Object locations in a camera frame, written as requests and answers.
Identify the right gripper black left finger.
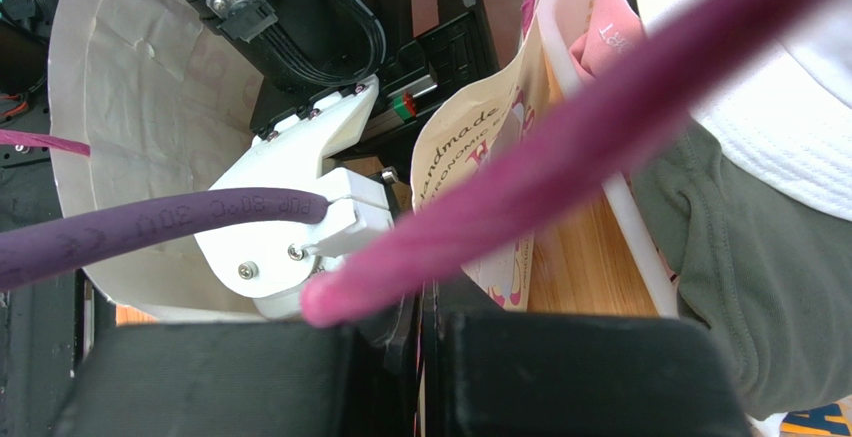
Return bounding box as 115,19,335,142
53,322,415,436

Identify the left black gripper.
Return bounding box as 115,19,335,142
142,0,501,165

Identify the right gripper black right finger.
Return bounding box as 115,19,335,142
423,277,750,436

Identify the pink and cream paper bag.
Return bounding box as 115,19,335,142
47,0,852,330

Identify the olive green folded garment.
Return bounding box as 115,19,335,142
631,125,851,419

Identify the pink cloth in basket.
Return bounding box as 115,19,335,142
569,0,644,83

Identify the white bucket hat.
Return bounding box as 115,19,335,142
635,0,852,223

